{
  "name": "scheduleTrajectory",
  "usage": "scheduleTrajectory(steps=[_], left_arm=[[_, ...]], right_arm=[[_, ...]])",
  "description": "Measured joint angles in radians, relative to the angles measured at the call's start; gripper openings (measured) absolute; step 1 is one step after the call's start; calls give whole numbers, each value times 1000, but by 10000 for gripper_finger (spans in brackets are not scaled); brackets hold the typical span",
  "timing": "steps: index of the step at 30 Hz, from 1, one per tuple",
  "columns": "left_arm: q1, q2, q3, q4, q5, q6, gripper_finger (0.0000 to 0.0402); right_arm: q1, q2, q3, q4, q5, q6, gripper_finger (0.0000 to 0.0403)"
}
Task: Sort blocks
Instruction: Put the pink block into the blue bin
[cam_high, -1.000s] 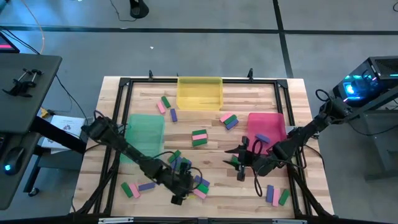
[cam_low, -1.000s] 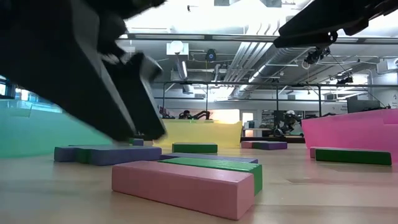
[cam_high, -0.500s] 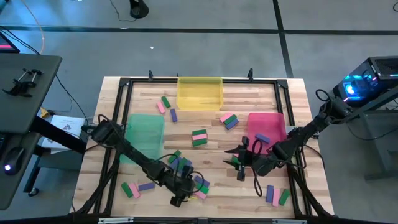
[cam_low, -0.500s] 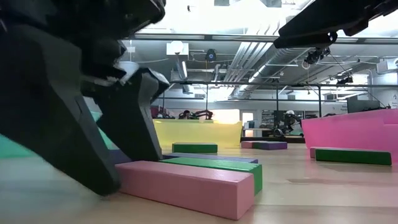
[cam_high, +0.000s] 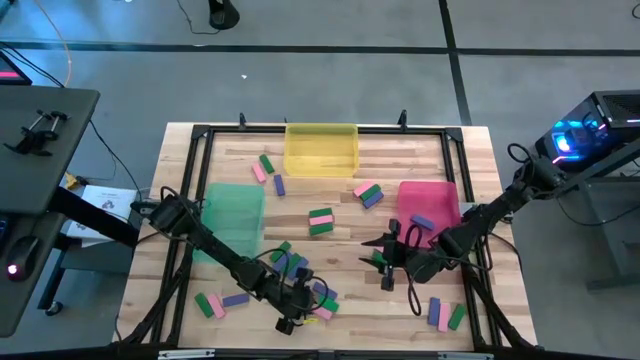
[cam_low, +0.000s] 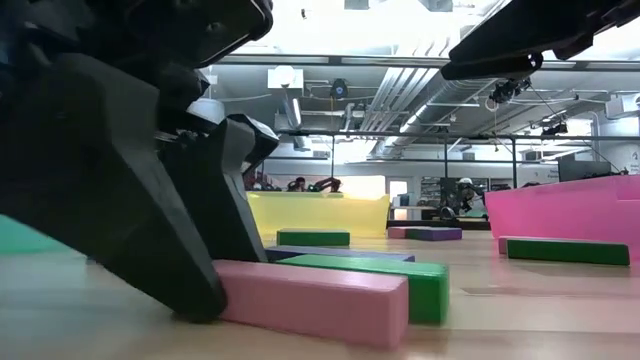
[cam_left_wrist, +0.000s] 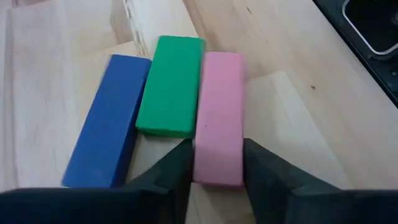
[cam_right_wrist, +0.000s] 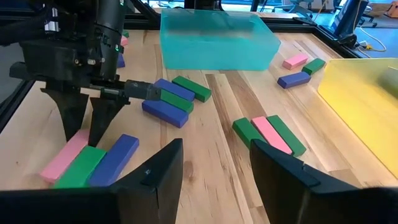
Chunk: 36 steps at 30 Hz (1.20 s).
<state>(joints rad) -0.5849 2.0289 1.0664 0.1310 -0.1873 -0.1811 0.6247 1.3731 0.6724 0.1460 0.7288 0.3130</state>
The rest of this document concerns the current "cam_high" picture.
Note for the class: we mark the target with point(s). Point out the silver metal bracket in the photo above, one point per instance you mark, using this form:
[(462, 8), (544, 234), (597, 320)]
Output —
[(465, 356), (186, 354)]

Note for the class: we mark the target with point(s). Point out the yellow translucent plastic bin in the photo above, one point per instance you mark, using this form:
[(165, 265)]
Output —
[(320, 150)]

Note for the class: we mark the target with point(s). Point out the computer tower with coloured lights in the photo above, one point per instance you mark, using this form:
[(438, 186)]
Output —
[(615, 115)]

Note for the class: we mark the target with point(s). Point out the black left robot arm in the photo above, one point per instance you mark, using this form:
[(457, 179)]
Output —
[(215, 245)]

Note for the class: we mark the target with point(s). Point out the black computer mouse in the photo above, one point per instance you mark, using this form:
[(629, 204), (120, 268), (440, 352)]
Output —
[(22, 257)]

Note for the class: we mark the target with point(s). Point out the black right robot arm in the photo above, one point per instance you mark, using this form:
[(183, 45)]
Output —
[(500, 205)]

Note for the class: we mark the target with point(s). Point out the small yellow object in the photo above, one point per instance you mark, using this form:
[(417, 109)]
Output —
[(72, 181)]

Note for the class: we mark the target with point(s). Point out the pink translucent plastic bin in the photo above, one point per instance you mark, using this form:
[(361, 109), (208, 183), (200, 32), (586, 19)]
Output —
[(430, 200)]

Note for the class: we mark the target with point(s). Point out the purple wooden block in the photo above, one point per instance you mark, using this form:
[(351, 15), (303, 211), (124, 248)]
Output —
[(235, 300), (327, 291), (373, 200), (279, 185), (281, 263), (434, 311), (422, 222), (300, 266)]

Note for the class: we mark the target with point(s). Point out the white printed paper sheet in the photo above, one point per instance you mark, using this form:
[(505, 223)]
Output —
[(107, 200)]

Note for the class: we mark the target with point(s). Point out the grey side table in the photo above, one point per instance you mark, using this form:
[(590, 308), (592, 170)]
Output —
[(615, 235)]

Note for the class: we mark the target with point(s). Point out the black aluminium table frame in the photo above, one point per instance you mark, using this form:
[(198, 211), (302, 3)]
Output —
[(240, 129)]

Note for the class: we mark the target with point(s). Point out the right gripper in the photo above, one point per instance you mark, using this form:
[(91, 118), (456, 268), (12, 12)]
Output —
[(410, 257)]

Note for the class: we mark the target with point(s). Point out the black desk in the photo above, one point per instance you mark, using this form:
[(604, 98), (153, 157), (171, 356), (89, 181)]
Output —
[(45, 170)]

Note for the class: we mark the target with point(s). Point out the monitor with pink stripe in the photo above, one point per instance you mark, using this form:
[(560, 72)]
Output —
[(10, 72)]

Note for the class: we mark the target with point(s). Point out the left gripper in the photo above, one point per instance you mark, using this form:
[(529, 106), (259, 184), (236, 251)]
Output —
[(287, 300)]

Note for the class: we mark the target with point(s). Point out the green translucent plastic bin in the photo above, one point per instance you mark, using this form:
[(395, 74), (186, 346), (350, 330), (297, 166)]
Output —
[(235, 215)]

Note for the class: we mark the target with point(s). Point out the black support beam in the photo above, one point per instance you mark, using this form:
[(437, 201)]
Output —
[(615, 159), (90, 217)]

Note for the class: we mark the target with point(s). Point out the small black frame clamp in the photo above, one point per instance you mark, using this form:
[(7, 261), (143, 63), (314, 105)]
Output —
[(242, 120), (402, 118)]

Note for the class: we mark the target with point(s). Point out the black desk leg with caster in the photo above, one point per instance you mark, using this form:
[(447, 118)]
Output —
[(49, 292)]

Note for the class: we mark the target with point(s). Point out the green wooden block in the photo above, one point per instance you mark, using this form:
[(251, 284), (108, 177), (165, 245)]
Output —
[(377, 256), (281, 251), (293, 262), (320, 212), (320, 229), (370, 193), (266, 164), (204, 305), (331, 304), (457, 317)]

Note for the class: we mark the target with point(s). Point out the black round stand base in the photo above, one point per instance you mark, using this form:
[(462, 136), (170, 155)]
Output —
[(223, 13)]

